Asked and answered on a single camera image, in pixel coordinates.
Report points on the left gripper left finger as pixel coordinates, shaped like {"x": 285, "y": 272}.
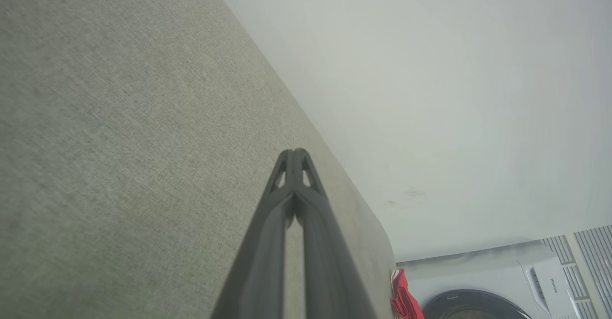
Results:
{"x": 260, "y": 261}

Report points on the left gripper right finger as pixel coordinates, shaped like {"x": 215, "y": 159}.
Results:
{"x": 330, "y": 271}

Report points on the red Bulls 23 jersey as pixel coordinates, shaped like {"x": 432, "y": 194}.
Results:
{"x": 404, "y": 300}

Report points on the dark round washing machine door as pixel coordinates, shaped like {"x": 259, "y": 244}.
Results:
{"x": 459, "y": 307}

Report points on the white washing machine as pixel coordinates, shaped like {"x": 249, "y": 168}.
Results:
{"x": 478, "y": 271}

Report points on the white slatted panel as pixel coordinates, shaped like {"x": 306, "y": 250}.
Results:
{"x": 593, "y": 252}

